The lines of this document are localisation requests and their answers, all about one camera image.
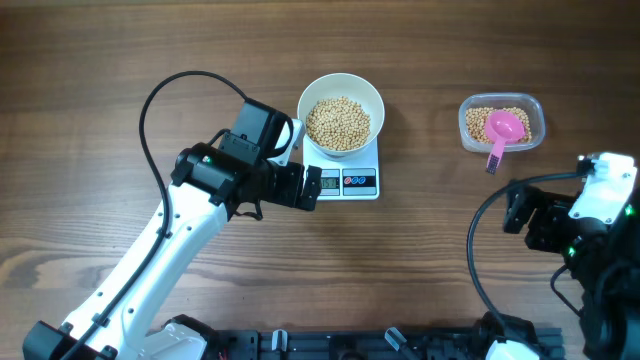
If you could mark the pink plastic measuring scoop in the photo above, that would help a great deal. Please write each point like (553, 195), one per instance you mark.
(502, 128)

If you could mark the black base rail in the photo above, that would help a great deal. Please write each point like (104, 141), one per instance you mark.
(432, 344)

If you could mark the pile of soybeans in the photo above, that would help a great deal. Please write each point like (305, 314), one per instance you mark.
(476, 119)

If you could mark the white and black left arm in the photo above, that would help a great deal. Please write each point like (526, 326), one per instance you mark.
(246, 164)

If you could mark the white digital kitchen scale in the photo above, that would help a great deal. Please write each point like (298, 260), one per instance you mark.
(353, 177)

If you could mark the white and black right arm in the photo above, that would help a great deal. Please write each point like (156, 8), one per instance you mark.
(597, 234)

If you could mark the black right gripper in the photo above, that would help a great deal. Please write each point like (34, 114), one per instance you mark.
(552, 212)

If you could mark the clear plastic container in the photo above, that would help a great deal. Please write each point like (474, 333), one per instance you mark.
(502, 100)

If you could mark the soybeans in white bowl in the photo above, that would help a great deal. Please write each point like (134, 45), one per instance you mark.
(338, 124)

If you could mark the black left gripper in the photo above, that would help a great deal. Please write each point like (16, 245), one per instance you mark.
(290, 195)

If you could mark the white round bowl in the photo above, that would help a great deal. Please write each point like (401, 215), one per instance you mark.
(344, 85)

